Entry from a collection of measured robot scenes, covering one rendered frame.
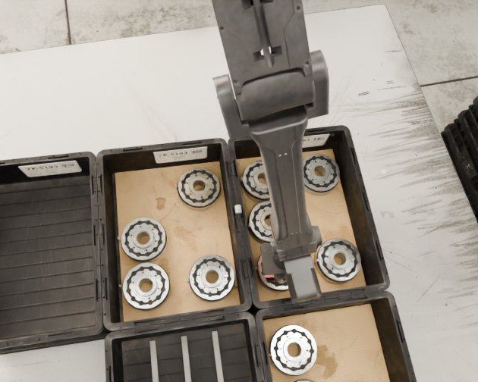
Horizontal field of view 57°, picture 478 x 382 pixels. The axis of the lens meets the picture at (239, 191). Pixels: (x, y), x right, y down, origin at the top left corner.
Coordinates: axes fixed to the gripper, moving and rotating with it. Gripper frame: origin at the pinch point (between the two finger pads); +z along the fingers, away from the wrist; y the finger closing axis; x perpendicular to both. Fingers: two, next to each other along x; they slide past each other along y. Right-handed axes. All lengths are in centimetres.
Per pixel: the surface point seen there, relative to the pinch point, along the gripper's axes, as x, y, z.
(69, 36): 139, -79, 87
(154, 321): -10.5, -27.5, -6.1
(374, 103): 51, 38, 18
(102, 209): 13.7, -38.4, -6.1
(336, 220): 11.0, 16.0, 4.3
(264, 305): -8.9, -5.2, -5.9
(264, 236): 7.1, -2.8, 0.9
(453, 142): 58, 89, 62
